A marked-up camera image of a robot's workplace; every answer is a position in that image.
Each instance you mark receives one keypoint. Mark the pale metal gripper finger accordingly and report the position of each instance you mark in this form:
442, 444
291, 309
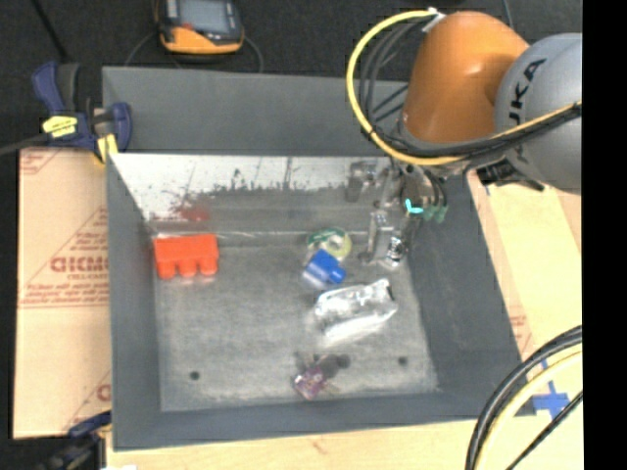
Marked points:
396, 251
378, 238

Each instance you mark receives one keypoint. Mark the green and yellow tape roll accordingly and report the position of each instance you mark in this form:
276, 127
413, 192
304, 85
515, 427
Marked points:
338, 243

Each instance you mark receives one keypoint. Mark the blue plastic cylinder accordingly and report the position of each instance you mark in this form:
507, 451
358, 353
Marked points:
323, 267

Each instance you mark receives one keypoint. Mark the clear plastic packet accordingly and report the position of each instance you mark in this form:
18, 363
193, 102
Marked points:
352, 309

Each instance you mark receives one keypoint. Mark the purple and black small toy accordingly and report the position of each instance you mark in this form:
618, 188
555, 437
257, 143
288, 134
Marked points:
311, 380

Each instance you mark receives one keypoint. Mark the grey metal bin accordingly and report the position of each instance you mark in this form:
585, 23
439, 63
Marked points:
255, 341

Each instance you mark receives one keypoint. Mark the orange-red toy building block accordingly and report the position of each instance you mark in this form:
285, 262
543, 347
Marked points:
183, 255

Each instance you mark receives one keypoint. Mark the brown cardboard board, red print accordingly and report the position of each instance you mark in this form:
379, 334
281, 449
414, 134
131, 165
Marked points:
59, 321

